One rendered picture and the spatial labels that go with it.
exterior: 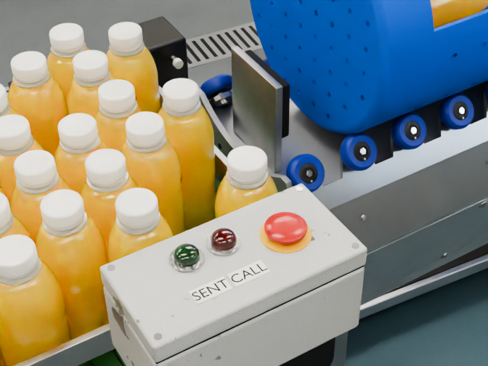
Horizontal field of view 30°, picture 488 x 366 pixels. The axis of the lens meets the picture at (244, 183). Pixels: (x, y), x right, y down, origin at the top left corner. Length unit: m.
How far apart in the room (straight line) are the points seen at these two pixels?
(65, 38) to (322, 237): 0.44
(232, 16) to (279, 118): 2.18
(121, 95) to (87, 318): 0.24
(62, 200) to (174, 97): 0.18
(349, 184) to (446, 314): 1.15
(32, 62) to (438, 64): 0.45
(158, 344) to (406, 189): 0.53
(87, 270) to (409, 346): 1.35
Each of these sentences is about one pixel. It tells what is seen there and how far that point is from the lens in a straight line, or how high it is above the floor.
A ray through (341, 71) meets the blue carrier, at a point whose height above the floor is 1.06.
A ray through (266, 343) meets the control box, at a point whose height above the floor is 1.04.
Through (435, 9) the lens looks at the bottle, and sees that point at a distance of 1.07.
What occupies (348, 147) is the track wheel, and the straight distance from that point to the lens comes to 1.06.
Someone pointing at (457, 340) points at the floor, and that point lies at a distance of 2.16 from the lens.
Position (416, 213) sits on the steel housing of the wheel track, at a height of 0.85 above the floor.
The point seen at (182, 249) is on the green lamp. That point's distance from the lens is 0.74.
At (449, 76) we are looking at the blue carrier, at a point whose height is 1.06.
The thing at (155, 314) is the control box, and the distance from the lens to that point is 0.72.
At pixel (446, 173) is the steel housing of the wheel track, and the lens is 1.18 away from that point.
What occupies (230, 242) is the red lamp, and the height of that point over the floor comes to 1.11.
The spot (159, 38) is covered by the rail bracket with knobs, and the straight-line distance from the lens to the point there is 1.21.
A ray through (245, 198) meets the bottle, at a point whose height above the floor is 1.05.
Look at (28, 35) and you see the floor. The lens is 3.21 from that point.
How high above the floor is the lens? 1.64
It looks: 41 degrees down
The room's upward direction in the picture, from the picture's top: 1 degrees counter-clockwise
